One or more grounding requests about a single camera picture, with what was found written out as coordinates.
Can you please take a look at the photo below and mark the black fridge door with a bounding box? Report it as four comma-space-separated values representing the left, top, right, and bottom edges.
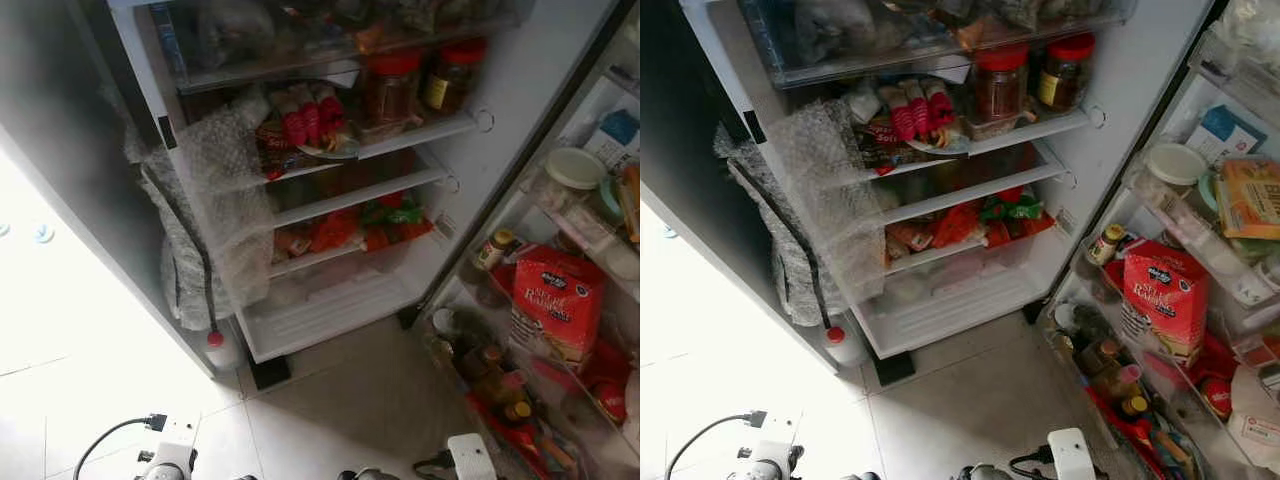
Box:
1035, 0, 1280, 480
415, 0, 641, 480

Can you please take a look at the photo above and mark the white edged fridge shelf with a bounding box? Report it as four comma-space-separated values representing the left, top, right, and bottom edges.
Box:
882, 160, 1066, 226
885, 215, 1061, 276
870, 108, 1093, 176
272, 165, 451, 229
262, 112, 483, 183
268, 215, 446, 281

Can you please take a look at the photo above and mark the black fridge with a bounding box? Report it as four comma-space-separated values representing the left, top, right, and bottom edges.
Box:
680, 0, 1226, 389
100, 0, 631, 393

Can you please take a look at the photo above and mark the clear plastic fridge drawer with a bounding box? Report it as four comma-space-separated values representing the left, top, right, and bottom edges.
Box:
150, 0, 536, 96
738, 0, 1139, 89

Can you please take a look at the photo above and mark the red pouch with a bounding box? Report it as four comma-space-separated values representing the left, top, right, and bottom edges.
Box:
585, 345, 633, 426
1195, 335, 1239, 421

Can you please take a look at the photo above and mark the white crisper drawer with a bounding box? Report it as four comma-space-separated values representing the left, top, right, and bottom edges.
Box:
238, 255, 429, 363
855, 250, 1046, 359

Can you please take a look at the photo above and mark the red flour bag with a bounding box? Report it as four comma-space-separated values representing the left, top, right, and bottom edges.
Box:
510, 243, 607, 369
1120, 238, 1211, 363

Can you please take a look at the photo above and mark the brown bottle pink cap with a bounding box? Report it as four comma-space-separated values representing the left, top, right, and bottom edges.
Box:
490, 368, 529, 413
1095, 362, 1143, 403

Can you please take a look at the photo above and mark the brown glass bottle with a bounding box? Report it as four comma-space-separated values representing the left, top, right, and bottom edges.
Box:
1075, 335, 1121, 379
472, 343, 509, 391

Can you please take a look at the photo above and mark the yellow orange food box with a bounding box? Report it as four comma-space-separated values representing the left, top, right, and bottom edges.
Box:
618, 163, 641, 243
1215, 157, 1280, 241

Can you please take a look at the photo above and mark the orange snack package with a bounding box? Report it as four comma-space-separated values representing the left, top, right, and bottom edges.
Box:
930, 203, 986, 249
308, 205, 363, 253

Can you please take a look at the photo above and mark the small bottle yellow label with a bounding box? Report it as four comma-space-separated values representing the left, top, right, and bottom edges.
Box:
1085, 222, 1128, 268
474, 228, 517, 273

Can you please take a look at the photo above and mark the red food package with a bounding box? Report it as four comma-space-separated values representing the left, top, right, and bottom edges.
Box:
255, 118, 301, 183
862, 115, 911, 177

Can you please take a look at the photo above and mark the white lid container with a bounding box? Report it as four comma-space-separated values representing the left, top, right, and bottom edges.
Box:
543, 147, 611, 193
1143, 142, 1211, 191

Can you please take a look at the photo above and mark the green and red package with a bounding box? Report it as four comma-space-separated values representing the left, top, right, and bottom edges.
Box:
360, 193, 437, 251
980, 188, 1056, 246

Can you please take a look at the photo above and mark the blue and white box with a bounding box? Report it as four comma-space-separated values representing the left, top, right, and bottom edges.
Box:
1185, 103, 1269, 166
583, 108, 641, 173

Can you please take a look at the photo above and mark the white plate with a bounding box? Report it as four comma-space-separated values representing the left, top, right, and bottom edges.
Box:
905, 125, 973, 157
295, 130, 363, 162

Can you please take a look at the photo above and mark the red white sausage pack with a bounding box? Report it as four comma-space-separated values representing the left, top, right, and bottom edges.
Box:
903, 80, 931, 139
315, 83, 346, 136
880, 85, 913, 143
922, 78, 956, 131
275, 90, 306, 149
297, 85, 323, 141

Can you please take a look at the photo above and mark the white wrapped bundle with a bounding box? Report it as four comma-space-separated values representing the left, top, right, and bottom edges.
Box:
845, 78, 883, 126
240, 85, 279, 126

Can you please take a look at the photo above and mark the red lid glass jar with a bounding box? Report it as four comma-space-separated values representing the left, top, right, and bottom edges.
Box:
972, 45, 1031, 129
362, 50, 423, 131

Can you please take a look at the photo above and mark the red lid jar yellow label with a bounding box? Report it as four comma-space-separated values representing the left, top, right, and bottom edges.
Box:
1033, 33, 1096, 111
425, 38, 489, 116

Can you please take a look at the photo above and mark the white plastic bag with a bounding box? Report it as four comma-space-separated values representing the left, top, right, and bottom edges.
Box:
1228, 362, 1280, 473

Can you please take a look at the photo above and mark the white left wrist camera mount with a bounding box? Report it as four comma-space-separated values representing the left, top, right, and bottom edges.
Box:
755, 420, 803, 466
156, 418, 200, 463

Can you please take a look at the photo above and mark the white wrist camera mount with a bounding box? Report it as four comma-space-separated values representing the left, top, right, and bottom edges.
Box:
755, 420, 803, 466
447, 433, 499, 480
1047, 428, 1098, 480
156, 418, 200, 463

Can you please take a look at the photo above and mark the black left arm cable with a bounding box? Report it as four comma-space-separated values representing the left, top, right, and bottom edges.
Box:
73, 412, 167, 480
665, 408, 769, 480

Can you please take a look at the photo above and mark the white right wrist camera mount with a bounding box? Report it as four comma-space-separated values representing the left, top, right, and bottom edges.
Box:
447, 433, 499, 480
1047, 428, 1098, 480

